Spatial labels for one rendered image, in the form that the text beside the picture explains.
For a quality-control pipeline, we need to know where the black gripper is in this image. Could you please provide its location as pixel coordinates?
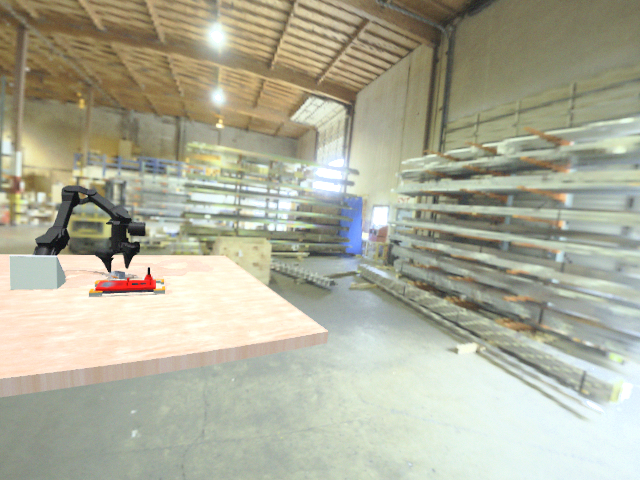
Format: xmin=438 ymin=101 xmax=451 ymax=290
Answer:
xmin=95 ymin=235 xmax=137 ymax=273

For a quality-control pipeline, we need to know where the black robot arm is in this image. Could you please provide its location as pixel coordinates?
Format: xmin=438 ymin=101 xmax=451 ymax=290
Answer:
xmin=33 ymin=185 xmax=146 ymax=256

